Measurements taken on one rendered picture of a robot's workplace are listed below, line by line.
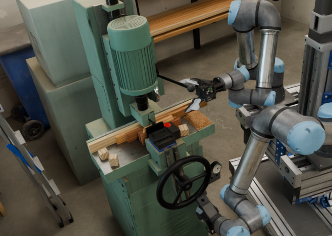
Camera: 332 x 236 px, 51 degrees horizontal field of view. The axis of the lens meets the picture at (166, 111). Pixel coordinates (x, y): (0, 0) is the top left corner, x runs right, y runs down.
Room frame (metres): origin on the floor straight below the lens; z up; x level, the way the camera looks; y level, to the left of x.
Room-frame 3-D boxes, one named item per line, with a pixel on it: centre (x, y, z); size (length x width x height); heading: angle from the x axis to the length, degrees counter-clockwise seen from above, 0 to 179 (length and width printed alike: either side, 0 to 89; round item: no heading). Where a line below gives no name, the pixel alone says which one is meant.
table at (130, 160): (1.31, 0.06, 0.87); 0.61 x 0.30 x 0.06; 116
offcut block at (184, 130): (1.35, -0.07, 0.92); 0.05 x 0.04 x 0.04; 8
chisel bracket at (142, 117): (1.43, 0.11, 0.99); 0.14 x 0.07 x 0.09; 26
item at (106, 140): (1.43, 0.12, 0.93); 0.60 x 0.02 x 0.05; 116
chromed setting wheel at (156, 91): (1.58, 0.05, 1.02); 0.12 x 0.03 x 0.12; 26
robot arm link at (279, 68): (1.69, -0.62, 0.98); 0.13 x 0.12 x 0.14; 64
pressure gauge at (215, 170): (1.33, -0.22, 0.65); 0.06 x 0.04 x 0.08; 116
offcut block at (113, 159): (1.20, 0.26, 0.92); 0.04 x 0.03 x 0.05; 87
